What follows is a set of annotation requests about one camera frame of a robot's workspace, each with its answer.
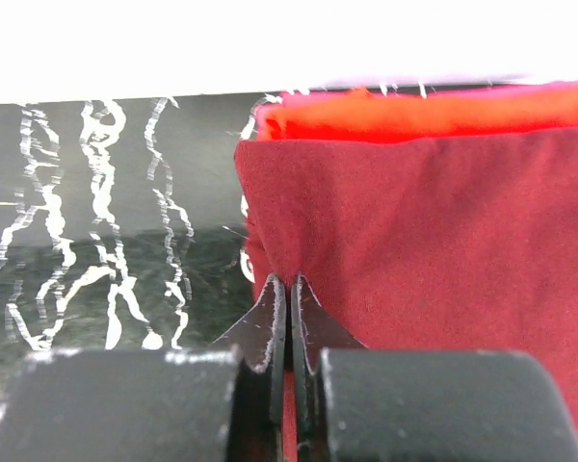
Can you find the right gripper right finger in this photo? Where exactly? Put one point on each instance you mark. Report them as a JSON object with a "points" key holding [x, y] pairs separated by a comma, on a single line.
{"points": [[359, 404]]}

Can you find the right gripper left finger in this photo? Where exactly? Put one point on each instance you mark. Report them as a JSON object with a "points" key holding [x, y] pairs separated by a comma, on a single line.
{"points": [[219, 403]]}

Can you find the dark red t-shirt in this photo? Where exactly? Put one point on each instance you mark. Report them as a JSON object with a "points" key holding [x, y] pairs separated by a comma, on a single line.
{"points": [[453, 243]]}

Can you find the folded orange t-shirt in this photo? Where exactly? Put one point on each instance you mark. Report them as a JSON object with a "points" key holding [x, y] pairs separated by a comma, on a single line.
{"points": [[359, 115]]}

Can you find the folded pink t-shirt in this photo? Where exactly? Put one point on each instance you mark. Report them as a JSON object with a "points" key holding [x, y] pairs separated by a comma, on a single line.
{"points": [[414, 94]]}

